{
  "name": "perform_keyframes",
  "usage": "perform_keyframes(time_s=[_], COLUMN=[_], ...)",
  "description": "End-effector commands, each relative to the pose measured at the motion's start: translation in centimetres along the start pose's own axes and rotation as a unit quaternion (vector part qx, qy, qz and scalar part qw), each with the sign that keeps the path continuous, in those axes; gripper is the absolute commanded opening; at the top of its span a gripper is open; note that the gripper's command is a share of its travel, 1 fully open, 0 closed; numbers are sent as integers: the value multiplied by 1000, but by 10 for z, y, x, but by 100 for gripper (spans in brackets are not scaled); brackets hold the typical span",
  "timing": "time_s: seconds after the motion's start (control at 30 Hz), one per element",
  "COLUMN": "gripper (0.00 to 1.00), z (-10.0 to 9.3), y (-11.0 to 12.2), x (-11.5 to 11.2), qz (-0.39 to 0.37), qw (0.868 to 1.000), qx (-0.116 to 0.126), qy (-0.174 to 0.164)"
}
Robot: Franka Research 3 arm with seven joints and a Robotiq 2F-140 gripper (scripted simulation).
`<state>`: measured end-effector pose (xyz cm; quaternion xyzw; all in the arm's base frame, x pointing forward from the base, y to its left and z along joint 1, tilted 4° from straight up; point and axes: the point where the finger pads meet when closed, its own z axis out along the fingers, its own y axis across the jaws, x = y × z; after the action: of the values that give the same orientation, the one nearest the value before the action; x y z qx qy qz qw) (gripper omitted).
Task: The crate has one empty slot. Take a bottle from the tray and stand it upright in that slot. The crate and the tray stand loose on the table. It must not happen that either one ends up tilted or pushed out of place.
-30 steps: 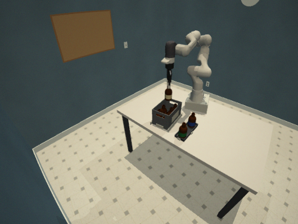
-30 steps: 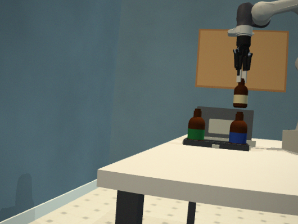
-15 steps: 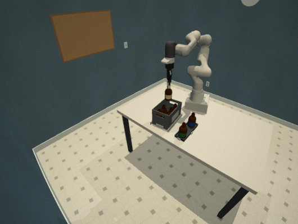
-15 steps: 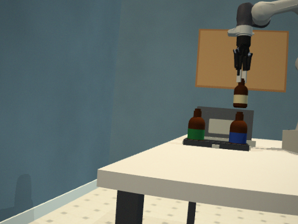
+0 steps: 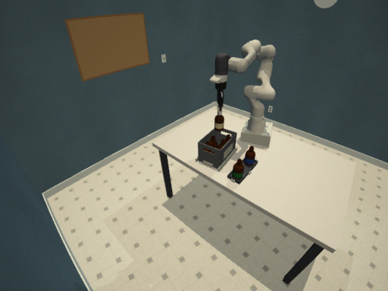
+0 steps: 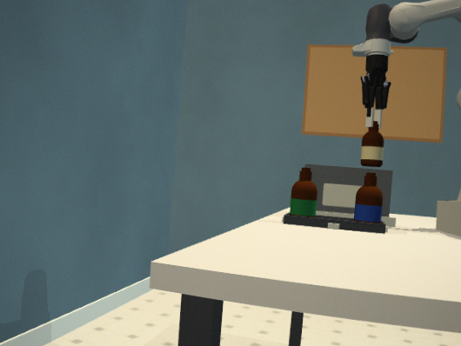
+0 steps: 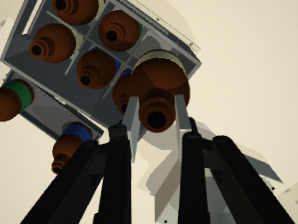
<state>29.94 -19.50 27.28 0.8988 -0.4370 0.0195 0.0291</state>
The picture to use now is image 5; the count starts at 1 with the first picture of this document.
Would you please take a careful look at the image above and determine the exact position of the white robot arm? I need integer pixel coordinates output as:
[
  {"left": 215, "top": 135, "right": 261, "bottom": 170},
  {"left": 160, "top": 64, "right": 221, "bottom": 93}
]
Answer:
[{"left": 210, "top": 39, "right": 276, "bottom": 134}]

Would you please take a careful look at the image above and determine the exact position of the brown bottle with blue label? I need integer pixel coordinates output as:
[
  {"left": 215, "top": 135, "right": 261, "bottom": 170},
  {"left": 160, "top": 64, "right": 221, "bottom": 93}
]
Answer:
[{"left": 244, "top": 146, "right": 255, "bottom": 166}]

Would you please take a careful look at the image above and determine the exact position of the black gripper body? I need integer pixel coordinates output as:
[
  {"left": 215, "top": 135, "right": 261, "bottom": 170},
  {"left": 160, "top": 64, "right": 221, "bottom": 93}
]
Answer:
[{"left": 215, "top": 82, "right": 226, "bottom": 96}]

